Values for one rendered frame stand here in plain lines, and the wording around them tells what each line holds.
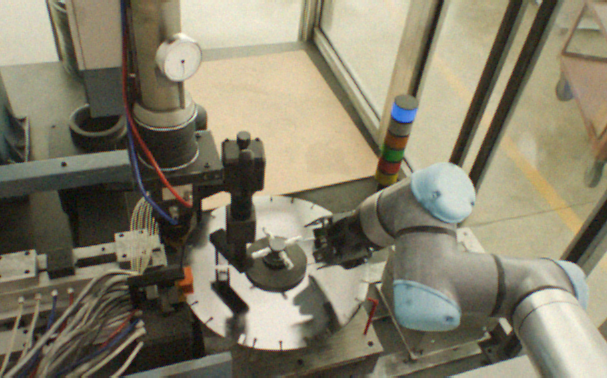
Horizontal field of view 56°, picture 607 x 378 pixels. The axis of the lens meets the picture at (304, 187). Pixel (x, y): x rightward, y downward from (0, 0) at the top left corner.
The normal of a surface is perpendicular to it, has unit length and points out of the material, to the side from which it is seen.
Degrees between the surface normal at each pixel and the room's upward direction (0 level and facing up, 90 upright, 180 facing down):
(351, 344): 0
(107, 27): 90
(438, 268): 22
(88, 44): 90
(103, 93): 90
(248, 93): 0
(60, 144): 0
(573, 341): 31
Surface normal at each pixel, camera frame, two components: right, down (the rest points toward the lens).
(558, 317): -0.32, -0.85
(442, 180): 0.48, -0.32
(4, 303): 0.31, 0.70
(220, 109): 0.11, -0.70
